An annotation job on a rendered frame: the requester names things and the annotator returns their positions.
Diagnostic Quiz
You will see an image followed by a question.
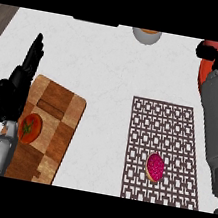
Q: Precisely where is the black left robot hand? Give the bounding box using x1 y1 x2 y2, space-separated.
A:
0 26 48 129

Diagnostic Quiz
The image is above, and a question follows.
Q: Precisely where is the brown patterned placemat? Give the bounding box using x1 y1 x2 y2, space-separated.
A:
115 95 217 212

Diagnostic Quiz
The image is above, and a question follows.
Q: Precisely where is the red tomato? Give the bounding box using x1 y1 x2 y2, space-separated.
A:
17 110 45 147

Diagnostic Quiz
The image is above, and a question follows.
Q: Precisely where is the checkered wooden cutting board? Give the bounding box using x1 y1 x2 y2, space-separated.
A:
3 70 91 190

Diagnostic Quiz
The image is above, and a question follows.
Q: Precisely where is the grey cup with orange content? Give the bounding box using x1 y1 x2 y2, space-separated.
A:
130 26 163 48

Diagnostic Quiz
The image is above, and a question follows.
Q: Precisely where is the pink frosted donut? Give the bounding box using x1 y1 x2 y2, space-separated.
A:
142 150 168 184

